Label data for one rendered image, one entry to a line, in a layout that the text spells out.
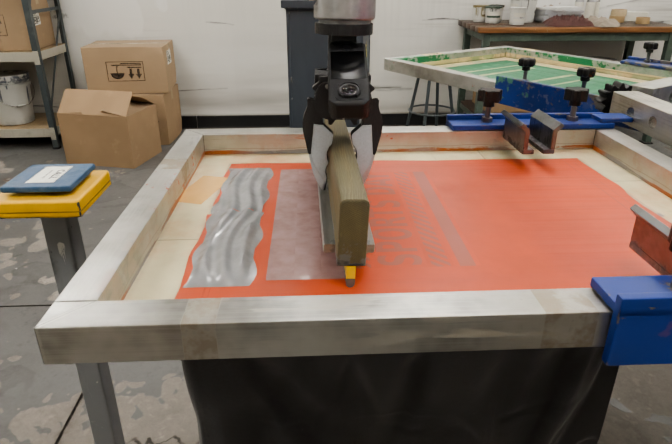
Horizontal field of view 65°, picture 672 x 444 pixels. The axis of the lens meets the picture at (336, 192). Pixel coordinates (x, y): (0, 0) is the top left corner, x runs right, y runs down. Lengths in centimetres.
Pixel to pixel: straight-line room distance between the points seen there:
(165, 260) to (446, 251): 33
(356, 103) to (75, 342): 35
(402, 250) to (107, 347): 33
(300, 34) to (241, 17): 332
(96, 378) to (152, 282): 50
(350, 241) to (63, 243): 54
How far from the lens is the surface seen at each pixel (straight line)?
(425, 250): 64
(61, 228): 93
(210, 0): 453
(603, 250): 71
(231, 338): 47
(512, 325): 49
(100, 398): 111
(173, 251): 66
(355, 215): 52
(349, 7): 64
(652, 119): 108
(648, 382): 213
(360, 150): 68
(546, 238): 71
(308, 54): 120
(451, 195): 80
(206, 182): 85
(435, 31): 460
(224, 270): 59
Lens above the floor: 126
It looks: 23 degrees down
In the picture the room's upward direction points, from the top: straight up
